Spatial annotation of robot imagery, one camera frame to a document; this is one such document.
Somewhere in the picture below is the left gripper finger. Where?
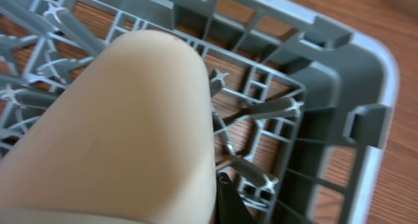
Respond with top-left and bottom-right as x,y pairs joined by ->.
215,172 -> 256,224

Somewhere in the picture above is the white cup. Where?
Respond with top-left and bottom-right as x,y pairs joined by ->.
1,30 -> 217,223

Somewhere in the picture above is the grey plastic dish rack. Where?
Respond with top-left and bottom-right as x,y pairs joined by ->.
1,0 -> 399,223

